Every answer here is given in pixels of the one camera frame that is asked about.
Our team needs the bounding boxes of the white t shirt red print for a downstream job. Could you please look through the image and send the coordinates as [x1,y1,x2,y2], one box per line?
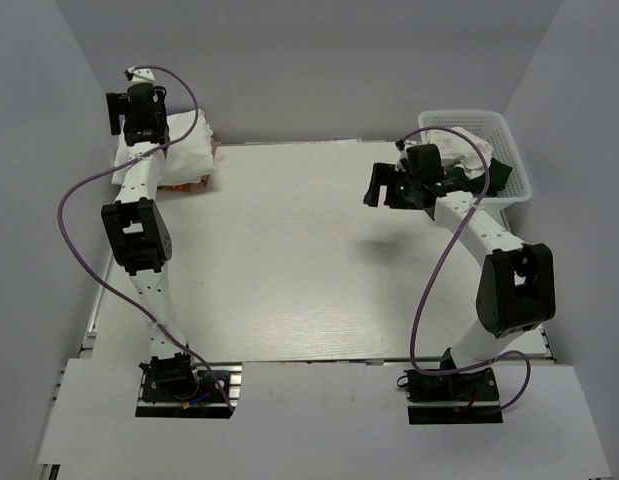
[112,109,213,186]

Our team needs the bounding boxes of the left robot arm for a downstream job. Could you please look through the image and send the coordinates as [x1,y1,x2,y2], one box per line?
[101,80,197,398]

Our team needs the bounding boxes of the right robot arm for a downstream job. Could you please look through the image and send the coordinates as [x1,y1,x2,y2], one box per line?
[363,145,556,375]

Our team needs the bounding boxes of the orange shirt under stack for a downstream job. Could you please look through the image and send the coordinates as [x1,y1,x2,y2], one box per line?
[158,184,191,192]

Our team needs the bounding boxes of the white shirt in basket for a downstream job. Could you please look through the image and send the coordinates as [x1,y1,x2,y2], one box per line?
[422,127,493,180]

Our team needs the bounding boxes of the dark green shirt in basket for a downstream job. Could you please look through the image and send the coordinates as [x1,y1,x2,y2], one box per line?
[447,158,512,197]

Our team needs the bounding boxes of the white plastic basket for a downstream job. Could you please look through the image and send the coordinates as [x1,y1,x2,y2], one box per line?
[418,110,532,212]

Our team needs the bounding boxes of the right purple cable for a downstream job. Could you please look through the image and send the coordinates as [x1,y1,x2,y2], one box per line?
[395,126,533,414]

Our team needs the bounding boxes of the purple cable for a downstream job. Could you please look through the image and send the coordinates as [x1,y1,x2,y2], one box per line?
[395,126,533,414]
[57,65,236,415]

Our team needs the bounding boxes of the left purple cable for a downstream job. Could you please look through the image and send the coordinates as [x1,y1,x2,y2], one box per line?
[57,65,236,415]

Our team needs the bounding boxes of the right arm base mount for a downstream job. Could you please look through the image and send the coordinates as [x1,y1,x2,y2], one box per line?
[396,368,503,425]

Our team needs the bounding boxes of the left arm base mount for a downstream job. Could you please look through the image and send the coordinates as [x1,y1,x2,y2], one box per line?
[135,353,242,419]

